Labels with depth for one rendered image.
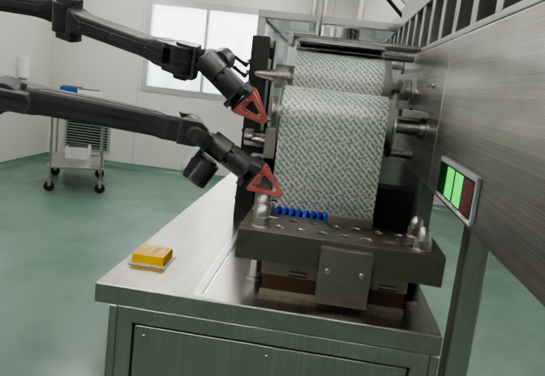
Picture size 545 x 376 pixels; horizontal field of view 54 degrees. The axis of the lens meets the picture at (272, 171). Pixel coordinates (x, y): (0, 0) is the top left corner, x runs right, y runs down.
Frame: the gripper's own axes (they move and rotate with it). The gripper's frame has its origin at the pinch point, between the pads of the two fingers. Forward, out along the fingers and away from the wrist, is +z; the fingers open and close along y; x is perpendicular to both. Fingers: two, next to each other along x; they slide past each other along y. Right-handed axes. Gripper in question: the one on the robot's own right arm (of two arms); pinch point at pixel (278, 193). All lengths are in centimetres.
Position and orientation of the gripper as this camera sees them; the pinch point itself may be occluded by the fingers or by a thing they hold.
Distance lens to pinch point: 123.8
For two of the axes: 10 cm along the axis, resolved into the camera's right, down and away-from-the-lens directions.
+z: 7.9, 6.1, 0.0
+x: 6.0, -7.8, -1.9
